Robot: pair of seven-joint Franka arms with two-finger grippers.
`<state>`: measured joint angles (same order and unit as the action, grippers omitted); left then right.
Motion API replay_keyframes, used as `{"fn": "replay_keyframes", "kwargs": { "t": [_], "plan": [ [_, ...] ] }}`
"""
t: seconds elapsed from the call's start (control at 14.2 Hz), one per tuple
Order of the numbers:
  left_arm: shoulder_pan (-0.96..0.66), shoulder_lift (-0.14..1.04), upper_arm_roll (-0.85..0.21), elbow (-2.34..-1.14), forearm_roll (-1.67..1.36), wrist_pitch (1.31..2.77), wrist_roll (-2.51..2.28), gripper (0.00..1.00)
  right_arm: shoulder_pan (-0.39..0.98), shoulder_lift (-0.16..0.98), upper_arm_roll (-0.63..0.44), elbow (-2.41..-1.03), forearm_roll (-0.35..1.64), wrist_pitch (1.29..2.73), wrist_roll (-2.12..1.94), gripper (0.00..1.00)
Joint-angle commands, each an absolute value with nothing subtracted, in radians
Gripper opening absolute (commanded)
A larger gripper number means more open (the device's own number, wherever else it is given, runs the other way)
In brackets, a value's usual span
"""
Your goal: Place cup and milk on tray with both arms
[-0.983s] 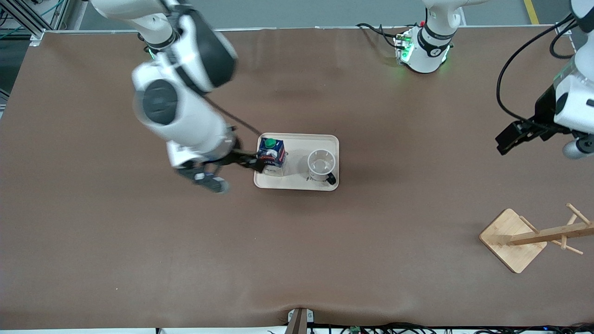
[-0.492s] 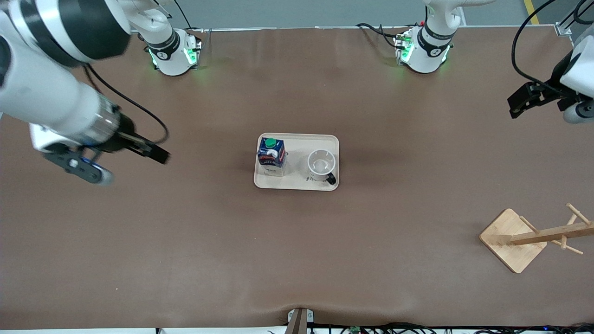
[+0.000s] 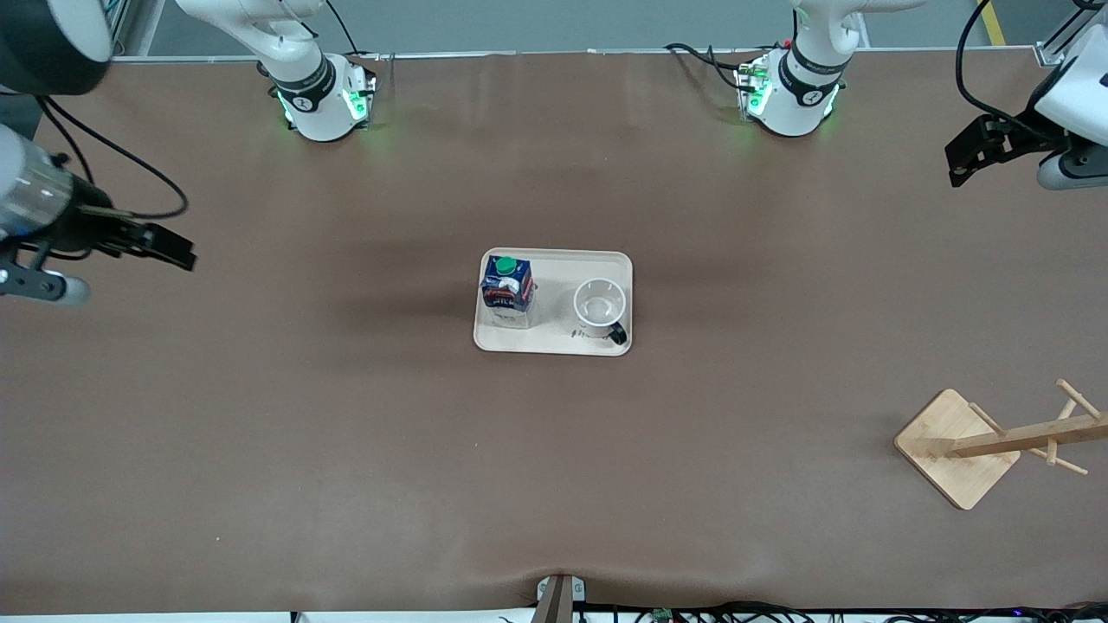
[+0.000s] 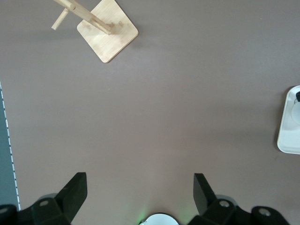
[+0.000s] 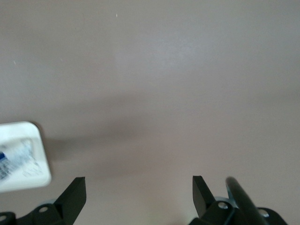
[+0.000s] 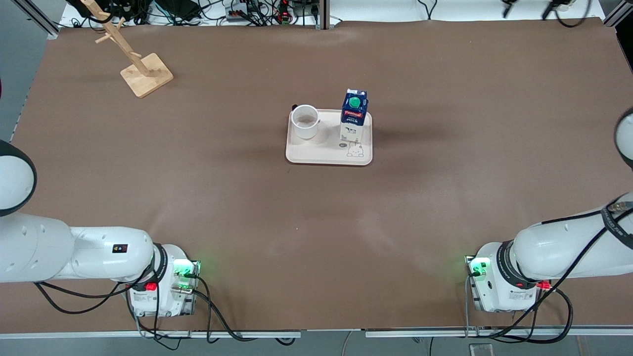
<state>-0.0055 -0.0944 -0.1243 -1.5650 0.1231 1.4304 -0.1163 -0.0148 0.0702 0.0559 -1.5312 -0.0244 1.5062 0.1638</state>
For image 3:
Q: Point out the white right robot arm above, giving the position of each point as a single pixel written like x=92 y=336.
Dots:
x=303 y=86

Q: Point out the aluminium frame post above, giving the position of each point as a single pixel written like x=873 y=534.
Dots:
x=1058 y=39

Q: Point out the white tray with rabbit print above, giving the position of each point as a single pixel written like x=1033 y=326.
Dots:
x=554 y=342

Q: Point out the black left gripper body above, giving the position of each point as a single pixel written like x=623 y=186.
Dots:
x=1014 y=141

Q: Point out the small green circuit board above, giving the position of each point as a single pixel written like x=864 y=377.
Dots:
x=664 y=615

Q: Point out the wooden mug stand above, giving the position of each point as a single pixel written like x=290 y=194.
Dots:
x=952 y=441

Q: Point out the blue milk carton green cap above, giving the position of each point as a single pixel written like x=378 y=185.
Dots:
x=506 y=294

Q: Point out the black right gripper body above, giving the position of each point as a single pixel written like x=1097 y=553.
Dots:
x=80 y=221

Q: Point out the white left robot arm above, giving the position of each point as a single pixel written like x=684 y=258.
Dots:
x=801 y=95

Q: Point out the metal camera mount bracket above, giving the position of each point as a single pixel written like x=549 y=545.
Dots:
x=558 y=597

